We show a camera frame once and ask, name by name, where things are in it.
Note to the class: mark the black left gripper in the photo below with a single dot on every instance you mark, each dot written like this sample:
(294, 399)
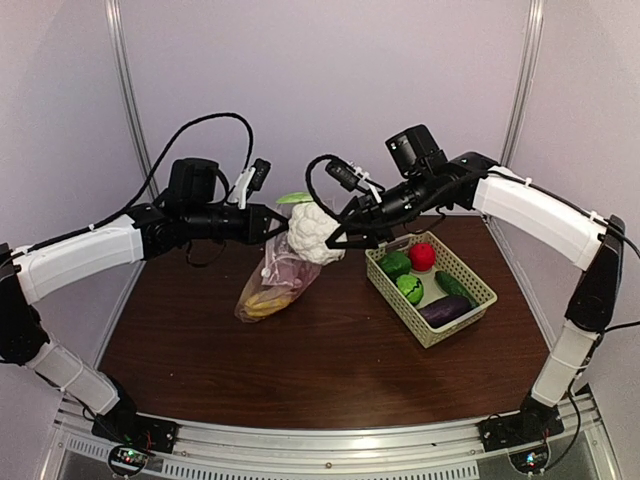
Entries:
(249, 234)

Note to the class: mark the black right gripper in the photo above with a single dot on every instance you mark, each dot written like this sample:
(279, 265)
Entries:
(368, 207)

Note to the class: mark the white toy cauliflower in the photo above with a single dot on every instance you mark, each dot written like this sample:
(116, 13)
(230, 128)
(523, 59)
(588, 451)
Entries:
(309, 227)

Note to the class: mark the clear zip top bag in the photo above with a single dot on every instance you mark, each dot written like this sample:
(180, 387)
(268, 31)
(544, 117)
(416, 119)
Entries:
(280, 271)

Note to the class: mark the green toy cabbage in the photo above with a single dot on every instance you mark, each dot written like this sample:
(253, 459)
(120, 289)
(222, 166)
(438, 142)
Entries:
(411, 287)

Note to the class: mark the yellow toy pepper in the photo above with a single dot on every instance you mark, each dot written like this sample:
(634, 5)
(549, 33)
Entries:
(260, 306)

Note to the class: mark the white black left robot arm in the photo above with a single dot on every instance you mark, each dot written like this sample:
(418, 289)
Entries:
(28, 274)

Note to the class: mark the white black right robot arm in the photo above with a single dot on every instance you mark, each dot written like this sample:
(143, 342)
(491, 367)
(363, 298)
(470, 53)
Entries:
(593, 244)

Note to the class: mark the green toy pepper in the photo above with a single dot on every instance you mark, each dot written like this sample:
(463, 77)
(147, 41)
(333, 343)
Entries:
(395, 264)

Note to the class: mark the pale green perforated basket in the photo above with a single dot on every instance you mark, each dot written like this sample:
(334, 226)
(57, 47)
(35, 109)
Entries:
(445, 260)

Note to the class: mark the dark green toy cucumber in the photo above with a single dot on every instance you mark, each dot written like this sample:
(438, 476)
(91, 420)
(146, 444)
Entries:
(451, 286)

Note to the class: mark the purple toy eggplant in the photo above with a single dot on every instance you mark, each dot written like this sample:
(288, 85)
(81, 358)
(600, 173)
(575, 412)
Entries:
(445, 310)

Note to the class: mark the left circuit board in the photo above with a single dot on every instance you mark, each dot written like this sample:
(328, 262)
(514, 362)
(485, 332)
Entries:
(126, 461)

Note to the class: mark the circuit board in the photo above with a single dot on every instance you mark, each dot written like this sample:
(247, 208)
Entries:
(126, 461)
(530, 461)

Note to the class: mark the right circuit board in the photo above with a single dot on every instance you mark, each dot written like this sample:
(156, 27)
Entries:
(530, 461)

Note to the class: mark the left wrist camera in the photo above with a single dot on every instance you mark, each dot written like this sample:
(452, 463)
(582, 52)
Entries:
(249, 181)

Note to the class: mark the aluminium front rail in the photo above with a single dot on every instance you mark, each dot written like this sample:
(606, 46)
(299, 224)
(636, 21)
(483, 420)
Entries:
(445, 450)

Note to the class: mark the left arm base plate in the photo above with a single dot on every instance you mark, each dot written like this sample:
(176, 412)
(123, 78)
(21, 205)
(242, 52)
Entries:
(138, 431)

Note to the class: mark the aluminium left corner post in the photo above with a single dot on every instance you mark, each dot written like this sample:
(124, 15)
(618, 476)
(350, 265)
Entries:
(117, 36)

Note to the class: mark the aluminium corner post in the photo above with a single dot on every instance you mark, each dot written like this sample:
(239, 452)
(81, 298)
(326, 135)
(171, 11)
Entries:
(529, 59)
(117, 36)

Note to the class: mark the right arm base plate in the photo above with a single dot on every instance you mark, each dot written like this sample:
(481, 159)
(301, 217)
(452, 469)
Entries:
(506, 431)

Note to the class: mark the aluminium right corner post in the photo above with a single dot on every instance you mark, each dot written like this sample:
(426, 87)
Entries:
(529, 59)

